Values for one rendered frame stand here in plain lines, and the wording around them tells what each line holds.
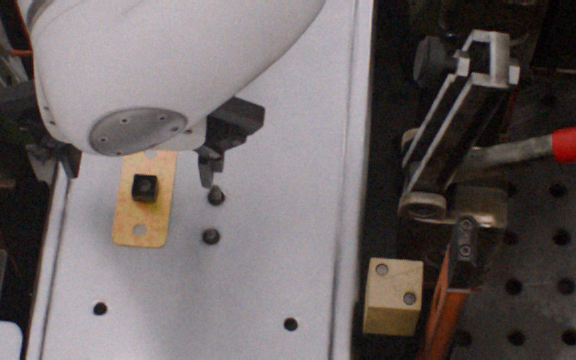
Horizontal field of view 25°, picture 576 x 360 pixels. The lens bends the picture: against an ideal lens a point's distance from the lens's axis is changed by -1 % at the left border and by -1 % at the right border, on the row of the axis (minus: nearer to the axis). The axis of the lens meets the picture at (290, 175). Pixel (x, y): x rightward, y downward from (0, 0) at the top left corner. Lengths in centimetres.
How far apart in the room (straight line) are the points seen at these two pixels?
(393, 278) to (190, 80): 29
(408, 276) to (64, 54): 32
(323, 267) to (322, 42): 18
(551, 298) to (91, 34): 73
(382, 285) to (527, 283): 42
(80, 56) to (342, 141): 38
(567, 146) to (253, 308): 24
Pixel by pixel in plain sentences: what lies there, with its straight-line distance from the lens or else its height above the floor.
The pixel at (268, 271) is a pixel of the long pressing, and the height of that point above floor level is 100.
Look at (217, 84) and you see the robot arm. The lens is 57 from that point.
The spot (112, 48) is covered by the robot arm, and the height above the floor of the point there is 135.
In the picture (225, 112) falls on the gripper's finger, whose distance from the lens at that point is 78.
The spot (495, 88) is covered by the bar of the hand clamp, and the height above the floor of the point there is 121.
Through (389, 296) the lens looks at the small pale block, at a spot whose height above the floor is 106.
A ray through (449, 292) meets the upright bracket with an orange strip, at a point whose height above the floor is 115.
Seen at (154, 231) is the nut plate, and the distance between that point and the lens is 90.
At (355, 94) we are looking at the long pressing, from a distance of 94.
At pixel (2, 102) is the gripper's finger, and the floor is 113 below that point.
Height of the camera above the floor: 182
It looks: 65 degrees down
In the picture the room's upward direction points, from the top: straight up
